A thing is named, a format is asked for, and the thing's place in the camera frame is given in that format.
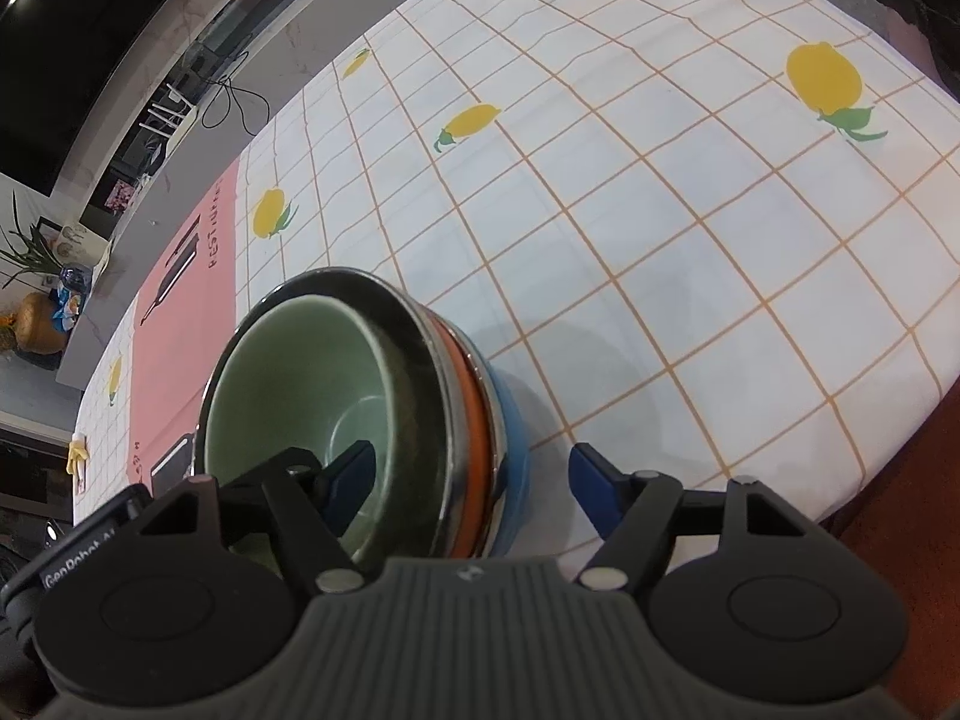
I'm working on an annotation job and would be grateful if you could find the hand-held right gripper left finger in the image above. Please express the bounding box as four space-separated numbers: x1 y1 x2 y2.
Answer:
139 441 376 592

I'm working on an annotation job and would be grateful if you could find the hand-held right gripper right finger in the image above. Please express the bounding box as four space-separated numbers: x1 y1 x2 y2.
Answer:
568 444 833 590

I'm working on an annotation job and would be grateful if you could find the blue steel bowl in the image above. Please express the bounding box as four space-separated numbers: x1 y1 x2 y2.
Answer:
450 322 535 557

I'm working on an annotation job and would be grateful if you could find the pale green ceramic bowl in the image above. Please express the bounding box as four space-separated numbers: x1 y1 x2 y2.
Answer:
204 296 443 567

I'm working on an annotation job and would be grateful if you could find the orange steel bowl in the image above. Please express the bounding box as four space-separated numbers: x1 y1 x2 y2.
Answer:
191 268 496 560

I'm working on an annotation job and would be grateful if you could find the pink printed placemat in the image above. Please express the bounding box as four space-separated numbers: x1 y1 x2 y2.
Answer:
124 157 241 496

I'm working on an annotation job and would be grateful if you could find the round brown ornament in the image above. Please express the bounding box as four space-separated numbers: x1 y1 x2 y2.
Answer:
11 291 72 357

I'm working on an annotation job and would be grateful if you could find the checked lemon print tablecloth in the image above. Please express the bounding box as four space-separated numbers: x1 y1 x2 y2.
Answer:
71 0 960 586

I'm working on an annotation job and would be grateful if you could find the potted leafy plant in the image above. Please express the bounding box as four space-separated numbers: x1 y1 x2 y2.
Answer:
0 191 68 290

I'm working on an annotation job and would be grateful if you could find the red fabric seat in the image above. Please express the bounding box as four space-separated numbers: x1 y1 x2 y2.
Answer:
817 382 960 720

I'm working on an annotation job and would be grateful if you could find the white router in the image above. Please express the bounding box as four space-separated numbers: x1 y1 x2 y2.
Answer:
139 82 192 147

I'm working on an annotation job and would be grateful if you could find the black television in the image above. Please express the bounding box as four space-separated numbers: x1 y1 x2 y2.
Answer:
0 0 248 188

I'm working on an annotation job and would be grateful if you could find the black cable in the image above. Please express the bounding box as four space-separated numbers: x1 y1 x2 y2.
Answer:
199 52 271 136

